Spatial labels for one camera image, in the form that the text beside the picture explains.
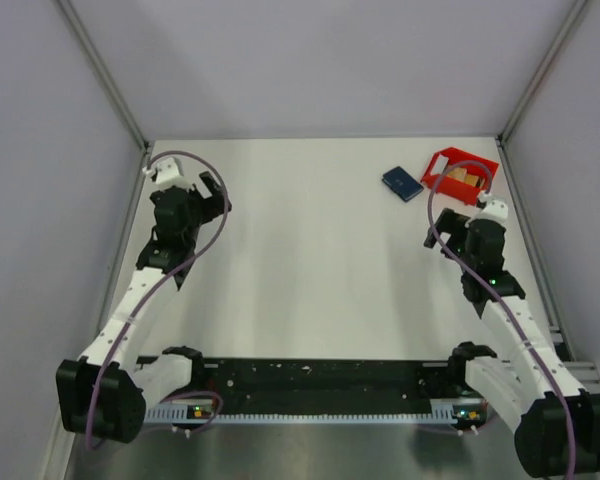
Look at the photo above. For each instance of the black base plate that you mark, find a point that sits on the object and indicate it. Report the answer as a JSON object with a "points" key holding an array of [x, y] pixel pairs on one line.
{"points": [[341, 387]]}

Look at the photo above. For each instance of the blue leather card holder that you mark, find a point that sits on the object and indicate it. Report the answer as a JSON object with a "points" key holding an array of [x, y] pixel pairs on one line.
{"points": [[402, 183]]}

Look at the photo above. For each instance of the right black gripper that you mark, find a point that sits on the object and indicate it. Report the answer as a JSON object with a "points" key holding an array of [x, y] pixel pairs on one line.
{"points": [[453, 223]]}

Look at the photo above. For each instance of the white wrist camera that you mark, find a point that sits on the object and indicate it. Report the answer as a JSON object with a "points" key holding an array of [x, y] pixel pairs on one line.
{"points": [[169, 171], [491, 208]]}

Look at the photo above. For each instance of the aluminium frame post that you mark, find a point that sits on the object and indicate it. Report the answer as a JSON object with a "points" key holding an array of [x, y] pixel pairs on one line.
{"points": [[112, 92], [568, 27]]}

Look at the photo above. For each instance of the aluminium front rail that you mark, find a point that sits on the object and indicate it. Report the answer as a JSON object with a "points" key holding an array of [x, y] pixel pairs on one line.
{"points": [[586, 373]]}

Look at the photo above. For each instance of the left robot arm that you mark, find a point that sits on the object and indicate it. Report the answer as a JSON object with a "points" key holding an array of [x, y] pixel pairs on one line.
{"points": [[102, 394]]}

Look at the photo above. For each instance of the red plastic bin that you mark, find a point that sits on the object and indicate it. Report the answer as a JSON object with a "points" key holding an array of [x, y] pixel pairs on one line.
{"points": [[456, 158]]}

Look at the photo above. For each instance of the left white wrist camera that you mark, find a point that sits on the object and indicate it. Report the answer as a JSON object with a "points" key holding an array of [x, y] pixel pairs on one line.
{"points": [[169, 171]]}

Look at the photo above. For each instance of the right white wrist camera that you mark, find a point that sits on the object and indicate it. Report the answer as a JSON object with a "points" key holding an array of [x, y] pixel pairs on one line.
{"points": [[491, 208]]}

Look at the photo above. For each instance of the gold credit card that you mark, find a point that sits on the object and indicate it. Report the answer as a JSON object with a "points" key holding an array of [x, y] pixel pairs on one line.
{"points": [[458, 174]]}

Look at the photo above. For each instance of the right aluminium frame post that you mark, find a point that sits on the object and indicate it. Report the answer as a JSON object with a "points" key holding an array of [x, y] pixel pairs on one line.
{"points": [[568, 27]]}

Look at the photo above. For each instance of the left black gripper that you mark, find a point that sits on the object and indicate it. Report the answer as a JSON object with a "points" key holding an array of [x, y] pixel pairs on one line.
{"points": [[213, 206]]}

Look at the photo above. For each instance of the grey slotted cable duct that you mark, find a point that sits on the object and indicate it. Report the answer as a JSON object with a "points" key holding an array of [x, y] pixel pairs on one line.
{"points": [[300, 416]]}

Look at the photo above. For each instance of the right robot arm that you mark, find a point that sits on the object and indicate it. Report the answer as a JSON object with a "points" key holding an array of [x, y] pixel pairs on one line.
{"points": [[554, 418]]}

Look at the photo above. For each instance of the left aluminium frame post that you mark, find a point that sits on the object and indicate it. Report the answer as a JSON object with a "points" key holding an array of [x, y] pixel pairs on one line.
{"points": [[112, 92]]}

